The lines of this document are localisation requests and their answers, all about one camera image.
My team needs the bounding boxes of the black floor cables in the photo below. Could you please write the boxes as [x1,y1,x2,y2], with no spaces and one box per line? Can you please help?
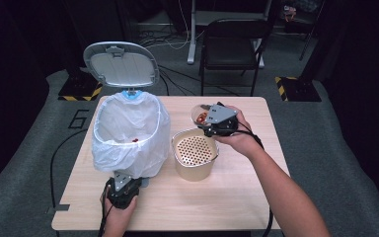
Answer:
[132,29,241,97]

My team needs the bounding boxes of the left hand-held gripper cable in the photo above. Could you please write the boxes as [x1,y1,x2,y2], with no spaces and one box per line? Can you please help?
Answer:
[49,128,114,237]

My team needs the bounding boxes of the person's left hand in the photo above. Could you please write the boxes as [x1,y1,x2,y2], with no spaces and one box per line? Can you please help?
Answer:
[100,192,138,231]

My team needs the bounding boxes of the black folding chair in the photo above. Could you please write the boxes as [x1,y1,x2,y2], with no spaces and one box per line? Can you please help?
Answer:
[198,18,270,97]

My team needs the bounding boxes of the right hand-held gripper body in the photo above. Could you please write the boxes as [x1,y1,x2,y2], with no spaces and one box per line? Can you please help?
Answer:
[206,102,240,137]

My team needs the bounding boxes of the clear plastic cup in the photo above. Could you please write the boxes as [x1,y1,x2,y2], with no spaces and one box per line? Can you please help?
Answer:
[190,104,213,126]

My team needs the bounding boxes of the person's right hand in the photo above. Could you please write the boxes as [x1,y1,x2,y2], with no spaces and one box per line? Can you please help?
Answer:
[214,105,265,159]

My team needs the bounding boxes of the white plastic trash bag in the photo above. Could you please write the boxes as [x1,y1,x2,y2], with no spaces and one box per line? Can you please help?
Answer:
[91,91,172,181]

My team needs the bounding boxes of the beige strainer container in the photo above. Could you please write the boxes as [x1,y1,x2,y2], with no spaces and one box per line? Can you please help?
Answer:
[171,127,219,182]

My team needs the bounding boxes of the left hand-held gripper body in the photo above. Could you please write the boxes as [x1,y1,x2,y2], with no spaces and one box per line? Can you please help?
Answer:
[106,171,143,210]

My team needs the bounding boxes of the white desk frame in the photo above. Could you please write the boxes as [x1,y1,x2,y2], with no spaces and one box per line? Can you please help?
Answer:
[187,0,274,69]

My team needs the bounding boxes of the right hand-held gripper cable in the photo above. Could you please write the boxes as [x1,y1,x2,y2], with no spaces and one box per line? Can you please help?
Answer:
[236,128,274,237]

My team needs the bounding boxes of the white floor cable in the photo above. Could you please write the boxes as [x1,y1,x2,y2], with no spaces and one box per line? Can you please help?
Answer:
[134,0,191,52]

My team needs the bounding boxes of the white pedal trash can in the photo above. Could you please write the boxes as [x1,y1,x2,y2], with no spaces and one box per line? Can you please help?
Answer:
[83,40,172,189]

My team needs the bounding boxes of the hand-held gripper cable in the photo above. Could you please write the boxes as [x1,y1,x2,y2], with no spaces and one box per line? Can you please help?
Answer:
[49,128,114,237]
[236,128,274,237]

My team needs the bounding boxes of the black hazard-striped stand base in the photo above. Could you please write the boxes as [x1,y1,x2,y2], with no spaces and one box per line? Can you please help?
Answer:
[274,76,323,103]
[57,68,108,102]

